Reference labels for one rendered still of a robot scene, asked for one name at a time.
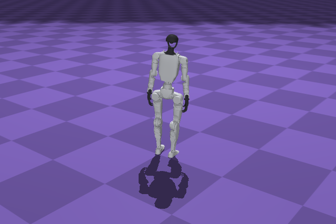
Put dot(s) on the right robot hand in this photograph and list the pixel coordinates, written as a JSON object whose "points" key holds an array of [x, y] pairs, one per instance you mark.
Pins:
{"points": [[186, 103]]}

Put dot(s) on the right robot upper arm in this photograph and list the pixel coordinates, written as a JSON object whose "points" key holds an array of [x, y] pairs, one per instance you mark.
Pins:
{"points": [[184, 67]]}

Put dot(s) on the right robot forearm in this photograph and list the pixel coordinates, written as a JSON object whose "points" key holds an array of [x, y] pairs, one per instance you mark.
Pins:
{"points": [[186, 87]]}

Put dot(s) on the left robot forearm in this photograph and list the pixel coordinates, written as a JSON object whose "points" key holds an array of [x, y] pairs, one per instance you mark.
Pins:
{"points": [[151, 81]]}

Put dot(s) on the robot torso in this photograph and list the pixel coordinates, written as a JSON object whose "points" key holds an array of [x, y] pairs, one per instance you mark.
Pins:
{"points": [[168, 70]]}

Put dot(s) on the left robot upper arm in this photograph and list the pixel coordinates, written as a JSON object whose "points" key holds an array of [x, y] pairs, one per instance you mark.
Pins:
{"points": [[154, 64]]}

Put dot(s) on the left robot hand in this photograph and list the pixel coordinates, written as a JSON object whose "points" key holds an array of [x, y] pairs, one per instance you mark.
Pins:
{"points": [[149, 93]]}

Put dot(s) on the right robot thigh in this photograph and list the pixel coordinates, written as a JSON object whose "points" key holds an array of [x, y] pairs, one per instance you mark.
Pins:
{"points": [[177, 110]]}

